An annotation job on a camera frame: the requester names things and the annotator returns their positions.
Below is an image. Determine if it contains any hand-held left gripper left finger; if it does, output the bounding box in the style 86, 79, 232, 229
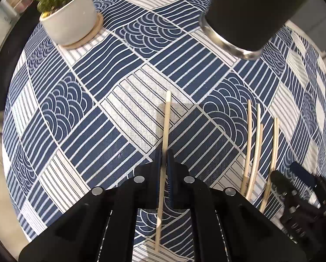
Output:
18, 149, 164, 262

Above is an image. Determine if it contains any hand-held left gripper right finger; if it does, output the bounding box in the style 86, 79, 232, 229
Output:
166, 151, 308, 262

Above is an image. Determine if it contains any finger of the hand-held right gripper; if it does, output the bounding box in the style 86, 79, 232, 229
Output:
270, 170, 299, 206
291, 161, 326, 204

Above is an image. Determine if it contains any bunch of wooden chopsticks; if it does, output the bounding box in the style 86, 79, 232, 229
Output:
239, 100, 281, 213

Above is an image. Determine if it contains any single wooden chopstick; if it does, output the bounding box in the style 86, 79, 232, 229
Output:
153, 90, 172, 252

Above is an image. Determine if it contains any black cylindrical utensil holder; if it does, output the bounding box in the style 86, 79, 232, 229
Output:
198, 0, 315, 60

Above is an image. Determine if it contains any blue white patterned tablecloth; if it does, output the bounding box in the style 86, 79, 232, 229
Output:
2, 0, 326, 262

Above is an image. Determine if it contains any round wooden coaster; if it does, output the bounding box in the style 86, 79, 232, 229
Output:
58, 14, 104, 49

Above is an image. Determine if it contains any grey backdrop cloth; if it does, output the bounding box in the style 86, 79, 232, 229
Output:
284, 0, 326, 58

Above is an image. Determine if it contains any cactus in white pot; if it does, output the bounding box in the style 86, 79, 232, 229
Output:
34, 0, 98, 46

